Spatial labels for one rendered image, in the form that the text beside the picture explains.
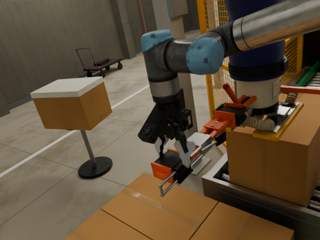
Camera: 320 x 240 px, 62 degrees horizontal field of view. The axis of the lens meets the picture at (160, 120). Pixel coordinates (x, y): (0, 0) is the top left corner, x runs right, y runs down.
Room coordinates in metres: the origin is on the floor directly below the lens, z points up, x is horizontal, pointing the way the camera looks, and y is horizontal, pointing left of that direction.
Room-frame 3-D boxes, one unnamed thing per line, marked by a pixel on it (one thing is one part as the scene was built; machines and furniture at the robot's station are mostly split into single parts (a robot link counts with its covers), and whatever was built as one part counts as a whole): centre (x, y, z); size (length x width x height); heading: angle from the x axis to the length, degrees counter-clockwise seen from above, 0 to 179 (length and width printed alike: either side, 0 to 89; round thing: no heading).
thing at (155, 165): (0.64, 0.00, 1.20); 0.08 x 0.07 x 0.05; 134
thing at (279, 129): (0.99, -0.50, 1.10); 0.34 x 0.10 x 0.05; 134
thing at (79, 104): (2.61, 0.84, 0.82); 0.60 x 0.40 x 0.40; 62
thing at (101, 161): (2.61, 0.84, 0.31); 0.40 x 0.40 x 0.62
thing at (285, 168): (1.29, -0.68, 0.75); 0.60 x 0.40 x 0.40; 135
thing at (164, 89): (0.65, -0.03, 1.44); 0.08 x 0.08 x 0.05
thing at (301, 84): (2.33, -1.32, 0.60); 1.60 x 0.11 x 0.09; 135
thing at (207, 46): (0.58, -0.11, 1.51); 0.11 x 0.11 x 0.08; 44
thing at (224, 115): (0.88, -0.26, 1.20); 0.10 x 0.08 x 0.06; 44
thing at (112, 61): (7.18, 1.22, 0.41); 1.06 x 0.60 x 0.82; 141
